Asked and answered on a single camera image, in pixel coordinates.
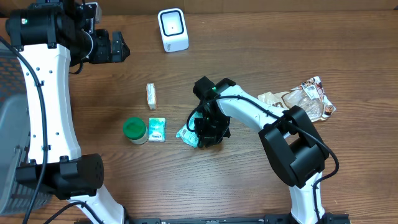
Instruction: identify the teal crinkled wrapper packet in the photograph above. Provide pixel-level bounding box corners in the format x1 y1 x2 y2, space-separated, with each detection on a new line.
176 112 203 148

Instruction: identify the orange tissue pack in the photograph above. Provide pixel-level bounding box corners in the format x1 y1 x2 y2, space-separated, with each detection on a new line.
146 83 157 110

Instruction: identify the teal tissue pack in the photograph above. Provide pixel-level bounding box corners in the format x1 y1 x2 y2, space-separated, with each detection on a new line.
149 118 166 142

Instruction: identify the green lid jar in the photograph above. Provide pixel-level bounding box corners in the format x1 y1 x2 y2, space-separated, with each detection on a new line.
123 117 149 145

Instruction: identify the beige snack pouch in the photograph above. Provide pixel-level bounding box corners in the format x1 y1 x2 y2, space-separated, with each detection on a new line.
257 76 336 122

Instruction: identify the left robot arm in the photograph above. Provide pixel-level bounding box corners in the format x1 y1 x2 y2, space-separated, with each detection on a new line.
6 0 130 223

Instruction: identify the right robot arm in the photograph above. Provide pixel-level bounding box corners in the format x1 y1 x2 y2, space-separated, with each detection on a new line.
187 77 329 223

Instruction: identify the white barcode scanner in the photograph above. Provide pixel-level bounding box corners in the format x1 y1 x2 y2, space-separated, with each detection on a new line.
157 8 189 53

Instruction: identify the grey plastic shopping basket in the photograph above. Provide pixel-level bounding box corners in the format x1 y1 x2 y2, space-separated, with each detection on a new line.
1 45 39 216

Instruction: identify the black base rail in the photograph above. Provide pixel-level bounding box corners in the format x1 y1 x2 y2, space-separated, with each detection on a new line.
74 213 351 224

